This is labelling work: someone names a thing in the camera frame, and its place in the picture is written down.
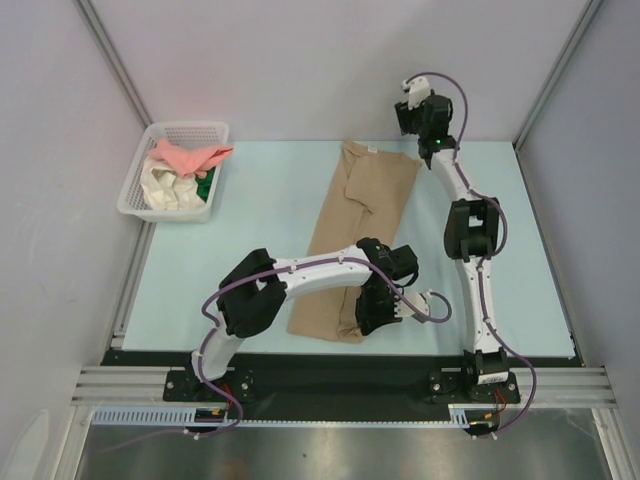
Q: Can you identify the pink cloth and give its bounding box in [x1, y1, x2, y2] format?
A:
[148, 139, 233, 178]

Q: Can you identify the white plastic basket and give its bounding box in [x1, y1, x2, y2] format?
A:
[117, 121, 233, 223]

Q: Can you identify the beige t shirt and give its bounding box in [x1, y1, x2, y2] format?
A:
[287, 141, 421, 343]

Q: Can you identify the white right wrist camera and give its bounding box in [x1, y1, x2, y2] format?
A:
[401, 76, 431, 110]

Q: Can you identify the left aluminium corner post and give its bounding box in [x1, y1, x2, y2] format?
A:
[72, 0, 153, 128]

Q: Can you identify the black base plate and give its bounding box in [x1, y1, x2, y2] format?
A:
[101, 350, 581, 422]

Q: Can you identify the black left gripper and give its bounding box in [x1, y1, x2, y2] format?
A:
[354, 286, 402, 336]

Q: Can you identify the aluminium corner post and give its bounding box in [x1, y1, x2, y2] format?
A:
[512, 0, 606, 153]
[72, 0, 153, 128]

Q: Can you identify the green cloth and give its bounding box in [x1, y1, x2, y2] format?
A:
[196, 167, 217, 202]

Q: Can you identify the cream white cloth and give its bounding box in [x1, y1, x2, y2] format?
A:
[140, 157, 205, 211]

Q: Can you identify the white slotted cable duct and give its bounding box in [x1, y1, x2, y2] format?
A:
[92, 406, 470, 429]

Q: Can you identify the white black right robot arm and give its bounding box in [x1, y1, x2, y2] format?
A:
[395, 87, 509, 404]

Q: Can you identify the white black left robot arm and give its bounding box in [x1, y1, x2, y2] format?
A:
[185, 238, 419, 400]

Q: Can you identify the aluminium front rail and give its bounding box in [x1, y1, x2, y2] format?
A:
[71, 366, 617, 408]

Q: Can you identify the right aluminium corner post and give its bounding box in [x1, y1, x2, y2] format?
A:
[512, 0, 606, 153]

